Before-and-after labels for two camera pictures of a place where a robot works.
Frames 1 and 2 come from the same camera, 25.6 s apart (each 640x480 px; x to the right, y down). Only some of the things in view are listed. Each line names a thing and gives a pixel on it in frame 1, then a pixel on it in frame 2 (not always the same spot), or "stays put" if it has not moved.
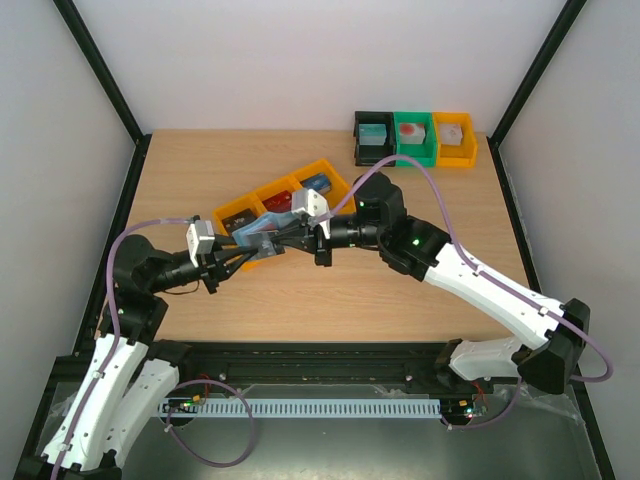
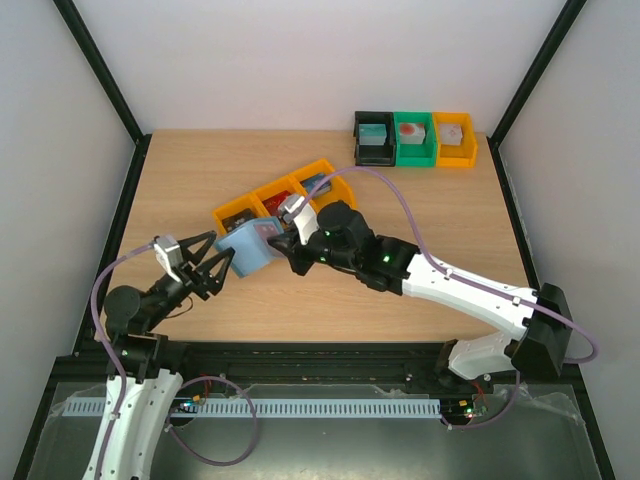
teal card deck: (372, 134) stays put
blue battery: (319, 182) stays put
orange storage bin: (461, 155) stays put
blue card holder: (264, 224) -> (250, 253)
